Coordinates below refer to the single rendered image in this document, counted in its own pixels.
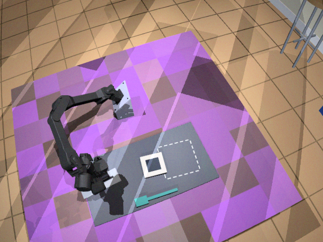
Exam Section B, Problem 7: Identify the cream square tile with dark centre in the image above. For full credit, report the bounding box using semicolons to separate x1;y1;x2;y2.
140;152;167;178

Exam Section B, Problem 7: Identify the teal flat trowel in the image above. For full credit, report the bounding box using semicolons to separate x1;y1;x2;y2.
134;188;177;207

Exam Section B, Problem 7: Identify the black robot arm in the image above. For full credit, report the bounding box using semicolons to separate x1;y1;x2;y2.
47;84;124;192

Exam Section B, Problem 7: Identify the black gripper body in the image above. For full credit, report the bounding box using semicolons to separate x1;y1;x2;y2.
88;154;106;195

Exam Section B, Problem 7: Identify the dark grey mat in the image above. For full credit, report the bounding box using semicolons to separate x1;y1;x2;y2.
87;122;219;226

